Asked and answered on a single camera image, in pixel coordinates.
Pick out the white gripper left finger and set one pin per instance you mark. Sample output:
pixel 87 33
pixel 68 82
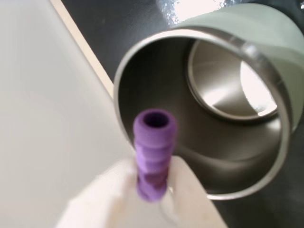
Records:
pixel 99 202

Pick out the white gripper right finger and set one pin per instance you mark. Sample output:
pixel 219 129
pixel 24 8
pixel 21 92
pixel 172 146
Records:
pixel 190 202

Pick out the purple ribbed pen grip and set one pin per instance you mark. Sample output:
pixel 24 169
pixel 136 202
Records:
pixel 154 152

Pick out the pale green steel-lined mug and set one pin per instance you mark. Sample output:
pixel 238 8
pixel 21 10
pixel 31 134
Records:
pixel 213 142

